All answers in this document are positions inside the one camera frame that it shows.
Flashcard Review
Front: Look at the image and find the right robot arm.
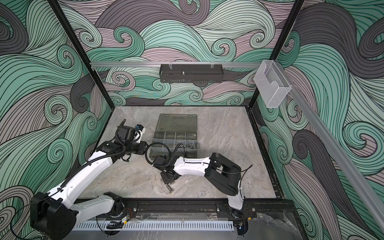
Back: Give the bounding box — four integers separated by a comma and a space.
153, 153, 244, 218

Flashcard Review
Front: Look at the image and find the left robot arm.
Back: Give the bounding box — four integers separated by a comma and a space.
30, 141, 148, 240

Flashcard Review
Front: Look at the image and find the grey plastic organizer box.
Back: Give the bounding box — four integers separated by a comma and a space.
149, 114, 199, 160

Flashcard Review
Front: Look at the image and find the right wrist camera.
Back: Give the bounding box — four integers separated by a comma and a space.
153, 156, 169, 168

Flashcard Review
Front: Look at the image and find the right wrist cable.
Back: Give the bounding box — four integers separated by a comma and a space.
144, 141, 185, 167

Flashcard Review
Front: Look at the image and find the white slotted cable duct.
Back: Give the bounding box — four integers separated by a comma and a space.
73, 220, 235, 232

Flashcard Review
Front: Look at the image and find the black wall tray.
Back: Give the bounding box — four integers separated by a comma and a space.
159, 65, 224, 84

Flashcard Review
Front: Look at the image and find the aluminium wall rail back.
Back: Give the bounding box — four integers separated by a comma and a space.
90, 61, 261, 69

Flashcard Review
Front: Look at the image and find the aluminium wall rail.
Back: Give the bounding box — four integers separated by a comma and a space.
90, 61, 261, 69
275, 62, 384, 230

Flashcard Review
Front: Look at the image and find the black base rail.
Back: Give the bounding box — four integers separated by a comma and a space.
122, 198, 299, 220

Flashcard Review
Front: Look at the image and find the clear plastic wall holder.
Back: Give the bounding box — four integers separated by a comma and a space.
254, 60, 292, 109

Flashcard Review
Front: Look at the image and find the aluminium wall rail right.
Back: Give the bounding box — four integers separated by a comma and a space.
275, 62, 384, 230

